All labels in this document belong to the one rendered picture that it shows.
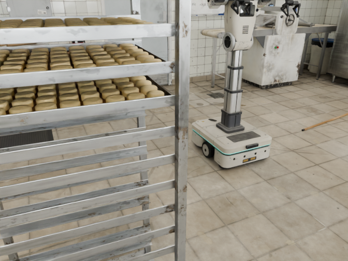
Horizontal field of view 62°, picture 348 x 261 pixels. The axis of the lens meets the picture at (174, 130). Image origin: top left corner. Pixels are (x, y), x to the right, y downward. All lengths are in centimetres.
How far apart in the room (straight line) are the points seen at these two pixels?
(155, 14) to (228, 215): 354
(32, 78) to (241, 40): 201
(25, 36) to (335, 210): 223
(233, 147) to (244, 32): 95
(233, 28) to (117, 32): 185
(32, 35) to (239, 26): 198
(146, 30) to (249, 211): 172
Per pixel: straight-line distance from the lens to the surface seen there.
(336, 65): 582
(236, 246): 196
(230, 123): 271
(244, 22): 251
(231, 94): 263
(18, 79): 71
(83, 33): 70
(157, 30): 73
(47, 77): 71
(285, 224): 219
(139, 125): 125
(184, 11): 72
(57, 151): 77
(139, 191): 88
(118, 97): 79
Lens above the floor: 139
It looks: 25 degrees down
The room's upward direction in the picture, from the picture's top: straight up
